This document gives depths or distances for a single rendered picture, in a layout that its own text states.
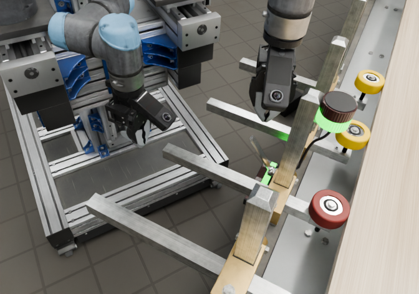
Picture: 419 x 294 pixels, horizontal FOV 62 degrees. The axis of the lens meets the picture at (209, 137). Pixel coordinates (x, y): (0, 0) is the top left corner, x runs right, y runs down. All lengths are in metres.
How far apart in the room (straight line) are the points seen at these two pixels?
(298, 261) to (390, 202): 0.31
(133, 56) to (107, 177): 1.01
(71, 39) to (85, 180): 1.00
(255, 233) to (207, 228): 1.21
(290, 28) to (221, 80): 1.88
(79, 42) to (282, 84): 0.41
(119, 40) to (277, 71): 0.30
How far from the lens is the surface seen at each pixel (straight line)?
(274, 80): 0.63
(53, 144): 1.88
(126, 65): 0.74
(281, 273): 1.01
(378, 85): 1.14
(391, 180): 0.90
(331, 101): 0.65
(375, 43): 1.94
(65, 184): 1.70
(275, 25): 0.62
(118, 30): 0.70
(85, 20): 0.78
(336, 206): 0.80
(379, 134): 0.99
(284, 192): 0.82
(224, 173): 0.84
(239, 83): 2.47
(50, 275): 1.75
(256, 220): 0.50
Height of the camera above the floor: 1.53
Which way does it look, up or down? 47 degrees down
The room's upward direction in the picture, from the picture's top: 4 degrees clockwise
